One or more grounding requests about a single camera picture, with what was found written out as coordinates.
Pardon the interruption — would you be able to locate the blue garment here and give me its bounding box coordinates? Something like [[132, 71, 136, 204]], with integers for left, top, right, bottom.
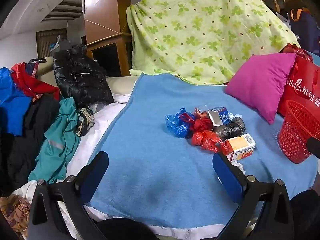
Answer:
[[0, 67, 33, 137]]

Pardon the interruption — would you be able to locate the orange snack wrapper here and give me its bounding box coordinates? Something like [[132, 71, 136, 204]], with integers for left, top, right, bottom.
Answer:
[[194, 107, 208, 119]]

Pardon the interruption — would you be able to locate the blue plastic bag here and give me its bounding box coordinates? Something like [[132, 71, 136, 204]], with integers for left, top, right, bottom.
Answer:
[[164, 107, 195, 139]]

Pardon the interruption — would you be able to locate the brown lattice screen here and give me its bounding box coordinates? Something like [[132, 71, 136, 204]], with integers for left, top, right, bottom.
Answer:
[[36, 29, 68, 58]]

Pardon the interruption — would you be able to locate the blue white toothpaste box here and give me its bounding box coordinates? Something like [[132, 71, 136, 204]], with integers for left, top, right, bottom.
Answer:
[[207, 107, 230, 127]]

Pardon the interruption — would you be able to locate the red garment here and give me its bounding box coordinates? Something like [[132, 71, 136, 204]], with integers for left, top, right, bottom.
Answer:
[[10, 62, 60, 100]]

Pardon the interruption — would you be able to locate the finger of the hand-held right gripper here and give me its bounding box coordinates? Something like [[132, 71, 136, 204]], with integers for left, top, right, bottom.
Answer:
[[306, 136, 320, 158]]

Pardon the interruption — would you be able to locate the brown patterned cloth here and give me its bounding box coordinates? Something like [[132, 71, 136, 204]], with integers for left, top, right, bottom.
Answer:
[[0, 195, 32, 238]]

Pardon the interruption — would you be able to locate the camouflage patterned cloth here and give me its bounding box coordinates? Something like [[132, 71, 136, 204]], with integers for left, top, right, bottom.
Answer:
[[76, 107, 95, 137]]

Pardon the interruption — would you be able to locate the black puffer jacket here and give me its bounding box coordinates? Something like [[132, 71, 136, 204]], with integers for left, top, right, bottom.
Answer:
[[53, 46, 115, 105]]

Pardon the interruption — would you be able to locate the orange white medicine box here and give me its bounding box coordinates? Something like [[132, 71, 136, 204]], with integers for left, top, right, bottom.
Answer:
[[224, 133, 257, 162]]

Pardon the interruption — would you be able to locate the navy bag with orange handles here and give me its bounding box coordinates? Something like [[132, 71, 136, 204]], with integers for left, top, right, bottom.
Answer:
[[285, 0, 320, 55]]

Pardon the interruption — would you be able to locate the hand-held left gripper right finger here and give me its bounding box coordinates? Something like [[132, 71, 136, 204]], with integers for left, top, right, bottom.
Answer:
[[212, 152, 299, 240]]

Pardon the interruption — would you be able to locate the red plastic mesh basket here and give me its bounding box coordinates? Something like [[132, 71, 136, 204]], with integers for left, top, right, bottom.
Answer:
[[277, 100, 320, 164]]

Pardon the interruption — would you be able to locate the black plastic bag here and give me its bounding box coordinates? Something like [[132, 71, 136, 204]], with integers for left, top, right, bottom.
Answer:
[[214, 117, 247, 140]]

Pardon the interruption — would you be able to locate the wooden cabinet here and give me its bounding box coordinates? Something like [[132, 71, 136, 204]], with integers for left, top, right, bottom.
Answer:
[[84, 0, 132, 46], [85, 33, 133, 77]]

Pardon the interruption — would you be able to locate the red crinkled plastic bag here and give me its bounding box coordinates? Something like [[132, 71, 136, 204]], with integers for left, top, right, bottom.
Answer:
[[280, 43, 314, 63]]

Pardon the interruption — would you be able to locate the black clothing pile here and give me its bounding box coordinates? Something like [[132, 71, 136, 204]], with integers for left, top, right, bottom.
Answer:
[[0, 95, 63, 193]]

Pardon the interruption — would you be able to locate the red tote bag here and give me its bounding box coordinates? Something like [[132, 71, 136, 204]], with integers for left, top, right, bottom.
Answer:
[[276, 55, 320, 120]]

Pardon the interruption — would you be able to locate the blue blanket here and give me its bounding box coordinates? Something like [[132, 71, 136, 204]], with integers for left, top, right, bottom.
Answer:
[[86, 72, 320, 230]]

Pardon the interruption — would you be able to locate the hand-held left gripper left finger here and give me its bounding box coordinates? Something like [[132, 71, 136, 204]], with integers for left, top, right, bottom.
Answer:
[[26, 151, 110, 240]]

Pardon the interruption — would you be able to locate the teal garment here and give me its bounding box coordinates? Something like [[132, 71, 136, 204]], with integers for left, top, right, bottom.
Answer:
[[28, 97, 81, 184]]

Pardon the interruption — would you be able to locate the magenta pillow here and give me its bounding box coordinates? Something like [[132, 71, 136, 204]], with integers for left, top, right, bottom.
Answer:
[[225, 52, 297, 125]]

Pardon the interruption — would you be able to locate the white crumpled tissue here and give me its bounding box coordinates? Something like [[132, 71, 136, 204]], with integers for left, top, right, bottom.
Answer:
[[232, 161, 247, 176]]

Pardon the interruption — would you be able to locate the green clover print quilt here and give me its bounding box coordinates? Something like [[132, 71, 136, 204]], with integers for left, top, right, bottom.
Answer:
[[126, 0, 300, 85]]

